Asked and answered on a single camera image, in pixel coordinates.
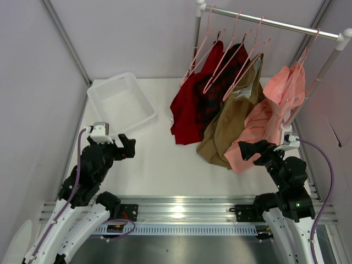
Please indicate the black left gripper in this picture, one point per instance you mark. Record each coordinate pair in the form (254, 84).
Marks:
(115, 150)

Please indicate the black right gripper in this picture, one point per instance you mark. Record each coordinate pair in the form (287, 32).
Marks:
(262, 151)

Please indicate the pink pleated skirt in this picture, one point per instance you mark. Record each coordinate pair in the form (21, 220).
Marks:
(263, 122)

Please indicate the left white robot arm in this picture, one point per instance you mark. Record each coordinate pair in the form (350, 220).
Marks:
(80, 208)

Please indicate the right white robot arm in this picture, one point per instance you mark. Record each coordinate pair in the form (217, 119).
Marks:
(289, 212)

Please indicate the tan brown skirt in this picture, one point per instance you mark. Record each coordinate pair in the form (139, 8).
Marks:
(228, 124)

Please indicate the red black plaid skirt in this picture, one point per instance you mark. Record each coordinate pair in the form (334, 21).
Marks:
(223, 76)

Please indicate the pink hanger with red skirt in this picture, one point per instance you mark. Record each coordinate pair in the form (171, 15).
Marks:
(201, 49)

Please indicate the white perforated plastic basket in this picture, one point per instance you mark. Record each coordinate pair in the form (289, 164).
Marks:
(121, 102)

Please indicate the white metal clothes rack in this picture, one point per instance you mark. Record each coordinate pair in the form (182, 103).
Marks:
(342, 40)

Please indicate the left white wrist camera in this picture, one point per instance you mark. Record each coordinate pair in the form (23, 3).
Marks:
(98, 133)

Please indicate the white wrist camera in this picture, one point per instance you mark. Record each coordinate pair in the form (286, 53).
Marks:
(290, 142)
(98, 133)

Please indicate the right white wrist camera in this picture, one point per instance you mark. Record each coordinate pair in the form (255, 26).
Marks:
(290, 142)

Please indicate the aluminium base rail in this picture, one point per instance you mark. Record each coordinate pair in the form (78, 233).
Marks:
(186, 209)

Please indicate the white slotted cable duct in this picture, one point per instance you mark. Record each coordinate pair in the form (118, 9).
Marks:
(183, 229)

